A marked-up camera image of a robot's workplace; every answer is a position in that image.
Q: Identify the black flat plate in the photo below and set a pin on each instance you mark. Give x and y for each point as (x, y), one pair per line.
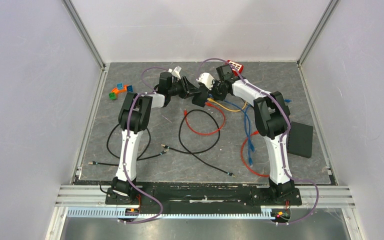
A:
(300, 140)

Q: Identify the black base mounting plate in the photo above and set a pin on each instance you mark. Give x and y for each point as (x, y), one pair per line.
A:
(202, 198)

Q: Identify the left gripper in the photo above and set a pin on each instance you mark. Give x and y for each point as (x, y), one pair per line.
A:
(189, 89)

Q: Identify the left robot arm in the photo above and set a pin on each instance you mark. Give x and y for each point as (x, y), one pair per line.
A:
(134, 118)

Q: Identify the black network switch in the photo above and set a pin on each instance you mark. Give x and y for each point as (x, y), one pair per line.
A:
(201, 98)

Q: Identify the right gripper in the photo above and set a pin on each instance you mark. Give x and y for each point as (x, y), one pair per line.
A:
(215, 82)

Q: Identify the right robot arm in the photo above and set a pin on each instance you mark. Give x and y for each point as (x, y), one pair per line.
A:
(271, 117)

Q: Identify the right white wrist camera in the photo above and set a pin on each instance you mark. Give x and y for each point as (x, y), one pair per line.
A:
(206, 79)

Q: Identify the red keypad box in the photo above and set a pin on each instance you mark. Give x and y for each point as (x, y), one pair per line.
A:
(237, 68)

